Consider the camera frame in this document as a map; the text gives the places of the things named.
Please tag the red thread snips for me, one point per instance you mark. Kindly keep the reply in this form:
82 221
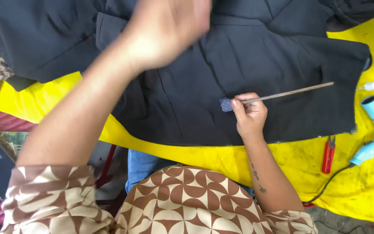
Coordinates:
328 156

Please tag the black jacket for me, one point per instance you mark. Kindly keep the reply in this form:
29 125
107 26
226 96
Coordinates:
206 65

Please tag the person's left fingers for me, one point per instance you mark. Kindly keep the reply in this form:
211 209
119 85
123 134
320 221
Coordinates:
190 19

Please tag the red stool frame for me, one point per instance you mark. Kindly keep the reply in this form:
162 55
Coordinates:
107 165

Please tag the person's right hand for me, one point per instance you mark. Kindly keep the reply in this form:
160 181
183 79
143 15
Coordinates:
251 117

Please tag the person's left hand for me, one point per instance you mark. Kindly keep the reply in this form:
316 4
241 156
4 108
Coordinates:
161 32

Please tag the wooden stick with blue swab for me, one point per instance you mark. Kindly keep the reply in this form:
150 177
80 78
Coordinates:
287 93

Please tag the yellow table cloth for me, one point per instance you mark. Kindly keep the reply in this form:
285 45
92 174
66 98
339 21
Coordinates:
336 182

